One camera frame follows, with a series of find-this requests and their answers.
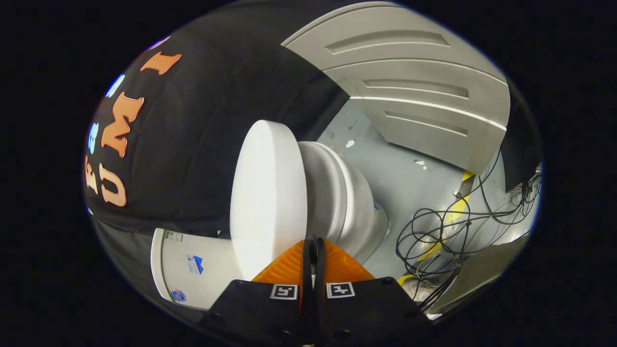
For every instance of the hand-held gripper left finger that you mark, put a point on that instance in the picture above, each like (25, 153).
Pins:
(260, 313)

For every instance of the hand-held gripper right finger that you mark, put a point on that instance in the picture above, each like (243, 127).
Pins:
(371, 313)

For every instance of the white toilet lid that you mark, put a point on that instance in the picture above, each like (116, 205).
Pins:
(267, 193)

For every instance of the grey board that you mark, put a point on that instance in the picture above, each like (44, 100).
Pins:
(477, 272)

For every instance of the yellow black floor tape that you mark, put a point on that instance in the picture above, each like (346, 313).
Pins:
(453, 214)

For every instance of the black backdrop cloth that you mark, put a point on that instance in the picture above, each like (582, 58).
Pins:
(202, 144)

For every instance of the white cabinet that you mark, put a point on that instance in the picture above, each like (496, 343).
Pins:
(409, 72)

